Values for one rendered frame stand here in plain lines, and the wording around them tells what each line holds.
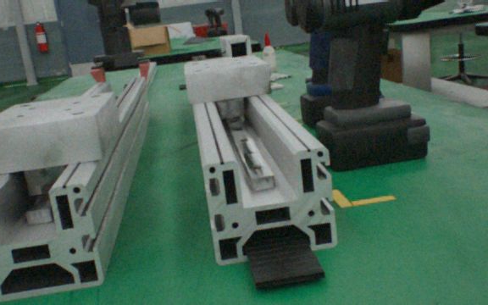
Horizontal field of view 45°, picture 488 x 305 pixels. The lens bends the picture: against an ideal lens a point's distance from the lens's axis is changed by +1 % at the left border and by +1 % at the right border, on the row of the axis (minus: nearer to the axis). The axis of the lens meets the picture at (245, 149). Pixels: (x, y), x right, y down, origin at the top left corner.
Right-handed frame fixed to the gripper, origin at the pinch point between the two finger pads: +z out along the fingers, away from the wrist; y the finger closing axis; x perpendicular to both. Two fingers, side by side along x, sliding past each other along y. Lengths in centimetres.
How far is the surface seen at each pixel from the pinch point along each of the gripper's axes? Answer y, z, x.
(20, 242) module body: 0, 0, -85
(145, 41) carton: -7, -4, 204
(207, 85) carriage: 16, -6, -53
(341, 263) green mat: 24, 4, -88
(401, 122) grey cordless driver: 38, 0, -64
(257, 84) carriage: 23, -6, -53
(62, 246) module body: 3, 1, -85
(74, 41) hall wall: -200, 12, 1081
